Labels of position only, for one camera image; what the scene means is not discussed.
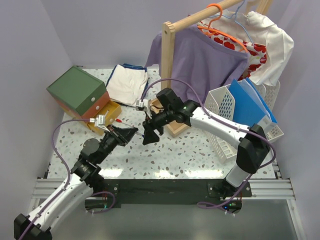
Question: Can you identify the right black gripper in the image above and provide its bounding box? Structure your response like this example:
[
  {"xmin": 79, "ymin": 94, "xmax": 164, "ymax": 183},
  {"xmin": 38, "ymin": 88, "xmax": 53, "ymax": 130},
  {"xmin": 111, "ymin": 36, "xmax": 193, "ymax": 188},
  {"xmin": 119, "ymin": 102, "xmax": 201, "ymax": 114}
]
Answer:
[{"xmin": 143, "ymin": 107, "xmax": 175, "ymax": 146}]

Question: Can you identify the yellow drawer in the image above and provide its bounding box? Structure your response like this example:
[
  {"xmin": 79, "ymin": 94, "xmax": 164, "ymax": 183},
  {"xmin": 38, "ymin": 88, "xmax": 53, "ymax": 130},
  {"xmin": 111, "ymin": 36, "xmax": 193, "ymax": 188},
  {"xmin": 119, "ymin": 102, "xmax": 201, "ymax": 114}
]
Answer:
[{"xmin": 77, "ymin": 100, "xmax": 122, "ymax": 126}]

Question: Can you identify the green drawer box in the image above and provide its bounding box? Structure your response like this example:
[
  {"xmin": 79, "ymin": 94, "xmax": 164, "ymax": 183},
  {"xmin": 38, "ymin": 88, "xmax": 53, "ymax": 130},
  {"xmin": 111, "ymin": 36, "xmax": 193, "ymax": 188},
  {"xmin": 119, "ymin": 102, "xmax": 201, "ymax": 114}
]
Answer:
[{"xmin": 46, "ymin": 66, "xmax": 108, "ymax": 121}]

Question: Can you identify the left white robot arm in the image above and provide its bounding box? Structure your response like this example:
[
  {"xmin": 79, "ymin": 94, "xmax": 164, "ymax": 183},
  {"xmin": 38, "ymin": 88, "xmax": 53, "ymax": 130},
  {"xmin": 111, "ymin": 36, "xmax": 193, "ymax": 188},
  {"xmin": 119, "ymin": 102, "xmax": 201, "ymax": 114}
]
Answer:
[{"xmin": 13, "ymin": 125, "xmax": 138, "ymax": 240}]

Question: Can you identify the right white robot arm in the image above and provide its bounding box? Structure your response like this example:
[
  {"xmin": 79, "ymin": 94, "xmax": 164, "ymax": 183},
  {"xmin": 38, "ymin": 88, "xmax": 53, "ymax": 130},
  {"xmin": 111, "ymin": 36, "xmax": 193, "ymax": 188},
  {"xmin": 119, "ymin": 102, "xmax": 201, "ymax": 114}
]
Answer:
[{"xmin": 135, "ymin": 88, "xmax": 271, "ymax": 197}]

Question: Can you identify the red cap whiteboard pen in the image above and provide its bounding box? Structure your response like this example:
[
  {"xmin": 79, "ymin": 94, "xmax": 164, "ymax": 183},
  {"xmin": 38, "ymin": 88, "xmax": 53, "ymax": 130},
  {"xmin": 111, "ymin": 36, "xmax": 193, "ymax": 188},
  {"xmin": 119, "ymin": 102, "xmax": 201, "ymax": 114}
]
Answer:
[{"xmin": 115, "ymin": 118, "xmax": 134, "ymax": 127}]

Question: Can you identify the folded white cloth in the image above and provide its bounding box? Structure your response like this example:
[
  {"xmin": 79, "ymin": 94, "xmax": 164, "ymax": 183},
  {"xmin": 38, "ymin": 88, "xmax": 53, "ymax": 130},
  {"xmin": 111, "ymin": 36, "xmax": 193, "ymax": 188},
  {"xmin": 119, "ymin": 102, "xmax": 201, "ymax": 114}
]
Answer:
[{"xmin": 105, "ymin": 64, "xmax": 149, "ymax": 109}]

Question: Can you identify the white perforated file holder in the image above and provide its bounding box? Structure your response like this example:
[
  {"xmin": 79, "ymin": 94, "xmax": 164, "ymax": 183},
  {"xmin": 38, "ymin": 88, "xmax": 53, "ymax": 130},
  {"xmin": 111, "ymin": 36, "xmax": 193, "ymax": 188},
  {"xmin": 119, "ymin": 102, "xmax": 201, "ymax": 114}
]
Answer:
[{"xmin": 204, "ymin": 82, "xmax": 284, "ymax": 164}]

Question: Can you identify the purple t-shirt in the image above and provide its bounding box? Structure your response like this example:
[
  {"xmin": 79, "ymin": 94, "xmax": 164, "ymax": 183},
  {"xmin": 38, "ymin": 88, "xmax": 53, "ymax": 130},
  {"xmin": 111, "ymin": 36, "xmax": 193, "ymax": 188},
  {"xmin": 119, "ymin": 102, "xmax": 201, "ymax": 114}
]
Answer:
[{"xmin": 144, "ymin": 24, "xmax": 251, "ymax": 106}]

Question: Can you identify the blue folder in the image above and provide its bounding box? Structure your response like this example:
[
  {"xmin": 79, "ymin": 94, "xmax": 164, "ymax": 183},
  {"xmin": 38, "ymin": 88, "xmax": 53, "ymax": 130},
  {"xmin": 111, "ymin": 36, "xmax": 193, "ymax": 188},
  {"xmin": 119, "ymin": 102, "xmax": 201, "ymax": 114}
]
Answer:
[{"xmin": 228, "ymin": 78, "xmax": 278, "ymax": 133}]

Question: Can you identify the wooden clothes rack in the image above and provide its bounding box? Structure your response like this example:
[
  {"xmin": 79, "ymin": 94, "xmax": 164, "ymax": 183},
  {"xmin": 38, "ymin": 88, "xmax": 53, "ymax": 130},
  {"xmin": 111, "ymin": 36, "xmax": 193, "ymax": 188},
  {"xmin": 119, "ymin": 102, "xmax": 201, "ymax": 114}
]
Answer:
[{"xmin": 159, "ymin": 0, "xmax": 273, "ymax": 138}]

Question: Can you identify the orange hanger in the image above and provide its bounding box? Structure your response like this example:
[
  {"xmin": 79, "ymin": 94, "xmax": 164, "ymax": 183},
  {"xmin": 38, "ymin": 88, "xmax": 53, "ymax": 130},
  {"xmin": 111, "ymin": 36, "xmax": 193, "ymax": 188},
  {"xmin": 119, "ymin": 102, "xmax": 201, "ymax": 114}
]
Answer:
[{"xmin": 198, "ymin": 3, "xmax": 249, "ymax": 53}]

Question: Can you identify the red floral white garment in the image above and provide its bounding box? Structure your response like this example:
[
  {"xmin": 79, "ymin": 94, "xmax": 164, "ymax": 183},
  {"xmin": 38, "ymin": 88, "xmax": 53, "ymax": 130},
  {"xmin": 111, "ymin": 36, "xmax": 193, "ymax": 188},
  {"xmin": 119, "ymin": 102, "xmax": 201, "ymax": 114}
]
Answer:
[{"xmin": 197, "ymin": 21, "xmax": 267, "ymax": 81}]

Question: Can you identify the white shirt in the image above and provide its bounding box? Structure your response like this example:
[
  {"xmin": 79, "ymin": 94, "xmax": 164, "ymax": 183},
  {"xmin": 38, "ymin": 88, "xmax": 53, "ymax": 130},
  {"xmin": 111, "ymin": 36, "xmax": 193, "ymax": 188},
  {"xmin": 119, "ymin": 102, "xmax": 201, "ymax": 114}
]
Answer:
[{"xmin": 213, "ymin": 11, "xmax": 294, "ymax": 86}]

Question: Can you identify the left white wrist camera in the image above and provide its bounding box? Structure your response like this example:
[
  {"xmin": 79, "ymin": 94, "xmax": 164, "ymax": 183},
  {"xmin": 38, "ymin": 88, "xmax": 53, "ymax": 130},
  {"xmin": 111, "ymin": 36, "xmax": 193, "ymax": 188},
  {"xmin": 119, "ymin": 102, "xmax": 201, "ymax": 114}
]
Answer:
[{"xmin": 89, "ymin": 114, "xmax": 108, "ymax": 131}]

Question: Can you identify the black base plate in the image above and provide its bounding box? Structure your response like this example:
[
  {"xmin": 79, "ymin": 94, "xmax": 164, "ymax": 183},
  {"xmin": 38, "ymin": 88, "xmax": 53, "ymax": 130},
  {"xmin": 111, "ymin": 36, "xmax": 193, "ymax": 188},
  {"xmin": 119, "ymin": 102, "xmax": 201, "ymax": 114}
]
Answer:
[{"xmin": 89, "ymin": 178, "xmax": 252, "ymax": 208}]

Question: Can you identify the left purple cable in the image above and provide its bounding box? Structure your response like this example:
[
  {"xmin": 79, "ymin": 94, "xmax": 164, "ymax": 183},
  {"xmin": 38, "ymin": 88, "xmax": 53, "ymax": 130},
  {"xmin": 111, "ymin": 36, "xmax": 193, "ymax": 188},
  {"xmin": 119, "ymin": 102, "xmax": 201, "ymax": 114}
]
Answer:
[{"xmin": 18, "ymin": 118, "xmax": 116, "ymax": 240}]

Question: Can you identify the purple cable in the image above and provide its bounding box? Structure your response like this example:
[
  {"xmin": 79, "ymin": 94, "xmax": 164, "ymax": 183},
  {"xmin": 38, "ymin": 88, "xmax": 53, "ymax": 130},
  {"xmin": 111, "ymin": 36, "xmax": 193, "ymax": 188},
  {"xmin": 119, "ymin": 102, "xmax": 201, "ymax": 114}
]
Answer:
[
  {"xmin": 18, "ymin": 118, "xmax": 116, "ymax": 240},
  {"xmin": 141, "ymin": 78, "xmax": 277, "ymax": 213}
]

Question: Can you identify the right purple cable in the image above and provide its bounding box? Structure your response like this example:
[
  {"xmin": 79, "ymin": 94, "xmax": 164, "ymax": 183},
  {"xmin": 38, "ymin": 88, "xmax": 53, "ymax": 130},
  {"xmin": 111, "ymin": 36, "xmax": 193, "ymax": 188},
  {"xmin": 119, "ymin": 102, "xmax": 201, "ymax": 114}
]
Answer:
[{"xmin": 141, "ymin": 78, "xmax": 277, "ymax": 213}]

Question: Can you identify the blue wire hanger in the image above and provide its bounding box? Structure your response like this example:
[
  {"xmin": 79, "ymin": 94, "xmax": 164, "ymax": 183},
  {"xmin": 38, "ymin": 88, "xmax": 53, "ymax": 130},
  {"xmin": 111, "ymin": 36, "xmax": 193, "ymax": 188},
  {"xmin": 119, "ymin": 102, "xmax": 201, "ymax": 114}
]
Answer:
[{"xmin": 208, "ymin": 0, "xmax": 261, "ymax": 44}]

